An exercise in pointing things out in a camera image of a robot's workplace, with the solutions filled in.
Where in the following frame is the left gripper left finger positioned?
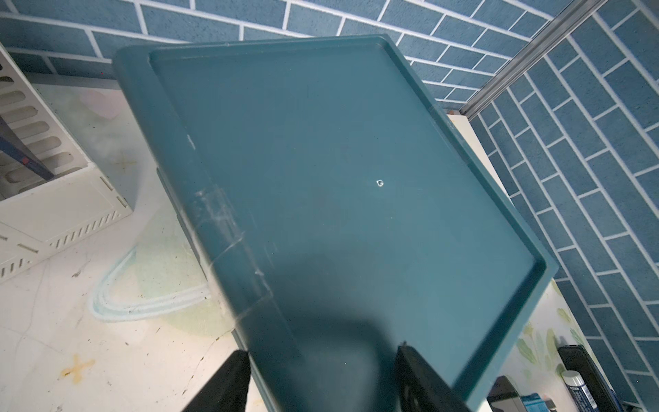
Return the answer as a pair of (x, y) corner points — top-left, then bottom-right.
(183, 350), (252, 412)

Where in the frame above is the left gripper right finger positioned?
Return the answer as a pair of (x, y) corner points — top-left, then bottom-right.
(395, 343), (470, 412)

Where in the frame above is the teal plastic drawer cabinet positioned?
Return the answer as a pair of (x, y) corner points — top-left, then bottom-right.
(113, 35), (557, 411)

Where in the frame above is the blue black pen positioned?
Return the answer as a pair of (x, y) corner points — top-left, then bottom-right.
(557, 345), (624, 412)

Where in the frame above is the white blue glue stick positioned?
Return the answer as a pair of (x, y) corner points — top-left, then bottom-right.
(561, 370), (600, 412)

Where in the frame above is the cream file organizer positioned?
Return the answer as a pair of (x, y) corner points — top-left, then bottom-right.
(1, 49), (132, 282)

